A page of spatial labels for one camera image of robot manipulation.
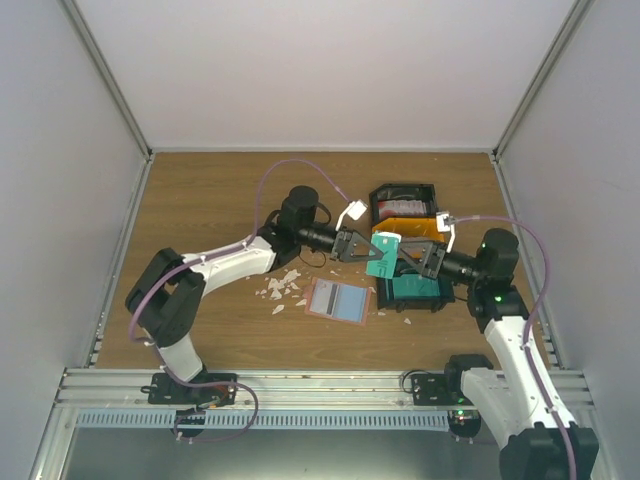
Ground grey slotted cable duct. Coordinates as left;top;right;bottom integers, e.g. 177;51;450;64
76;409;449;431

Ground pink clear card holder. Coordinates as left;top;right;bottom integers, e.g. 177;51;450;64
304;278;372;326

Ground teal credit card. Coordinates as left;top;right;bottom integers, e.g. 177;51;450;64
366;231;402;279

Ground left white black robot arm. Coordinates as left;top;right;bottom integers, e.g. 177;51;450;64
125;185;383;404

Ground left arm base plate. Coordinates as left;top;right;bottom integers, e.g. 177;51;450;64
140;373;238;407

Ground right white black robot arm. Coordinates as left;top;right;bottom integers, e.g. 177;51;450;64
398;228;599;479

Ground black bin far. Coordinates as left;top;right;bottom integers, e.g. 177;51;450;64
369;183;438;225

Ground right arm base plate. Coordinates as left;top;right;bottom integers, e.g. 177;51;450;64
399;370;472;408

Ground teal card stack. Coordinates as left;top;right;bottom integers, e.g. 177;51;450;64
391;274;440;300

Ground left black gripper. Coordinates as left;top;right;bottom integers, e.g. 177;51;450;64
299;223;384;265

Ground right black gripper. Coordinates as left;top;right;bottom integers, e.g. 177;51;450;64
393;240;484;287

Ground orange bin middle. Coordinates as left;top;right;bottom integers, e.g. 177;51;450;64
371;217;445;242

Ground white red cards far bin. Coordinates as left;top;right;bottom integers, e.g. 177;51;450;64
378;200;427;220

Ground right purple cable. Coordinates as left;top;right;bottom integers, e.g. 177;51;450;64
452;214;581;480

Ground white paper scraps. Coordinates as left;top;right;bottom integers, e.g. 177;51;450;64
255;267;411;325

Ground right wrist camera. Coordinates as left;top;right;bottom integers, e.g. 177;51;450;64
435;211;456;253

